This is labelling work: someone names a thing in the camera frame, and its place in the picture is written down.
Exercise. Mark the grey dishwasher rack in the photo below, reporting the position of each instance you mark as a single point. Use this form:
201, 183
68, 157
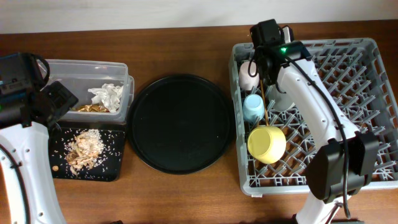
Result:
353, 72

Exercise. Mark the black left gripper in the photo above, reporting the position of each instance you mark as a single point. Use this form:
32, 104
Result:
64, 98

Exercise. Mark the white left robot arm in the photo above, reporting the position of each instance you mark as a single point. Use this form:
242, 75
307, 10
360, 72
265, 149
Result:
25, 162

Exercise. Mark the yellow bowl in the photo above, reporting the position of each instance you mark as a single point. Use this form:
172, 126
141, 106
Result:
266, 144

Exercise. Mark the black rectangular tray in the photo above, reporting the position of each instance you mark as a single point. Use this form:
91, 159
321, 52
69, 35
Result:
109, 168

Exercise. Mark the blue cup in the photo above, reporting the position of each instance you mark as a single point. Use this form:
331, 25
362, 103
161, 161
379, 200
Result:
253, 108

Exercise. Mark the pink cup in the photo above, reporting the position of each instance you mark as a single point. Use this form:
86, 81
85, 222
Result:
248, 77

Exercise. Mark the white tissue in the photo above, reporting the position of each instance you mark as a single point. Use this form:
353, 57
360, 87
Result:
108, 96

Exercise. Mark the gold brown snack wrapper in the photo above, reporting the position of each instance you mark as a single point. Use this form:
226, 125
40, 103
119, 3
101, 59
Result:
92, 108

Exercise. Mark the food scraps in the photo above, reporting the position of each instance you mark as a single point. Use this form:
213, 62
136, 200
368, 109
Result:
84, 149

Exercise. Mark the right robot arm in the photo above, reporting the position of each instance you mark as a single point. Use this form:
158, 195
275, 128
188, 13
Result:
344, 161

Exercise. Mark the clear plastic waste bin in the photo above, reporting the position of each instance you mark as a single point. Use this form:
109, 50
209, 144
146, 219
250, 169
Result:
80, 75

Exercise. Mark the round black serving tray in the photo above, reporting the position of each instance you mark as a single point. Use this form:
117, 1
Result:
180, 124

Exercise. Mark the wooden chopstick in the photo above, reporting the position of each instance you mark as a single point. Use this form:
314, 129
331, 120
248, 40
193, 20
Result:
264, 102

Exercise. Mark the grey plate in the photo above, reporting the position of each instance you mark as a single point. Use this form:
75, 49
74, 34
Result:
282, 101

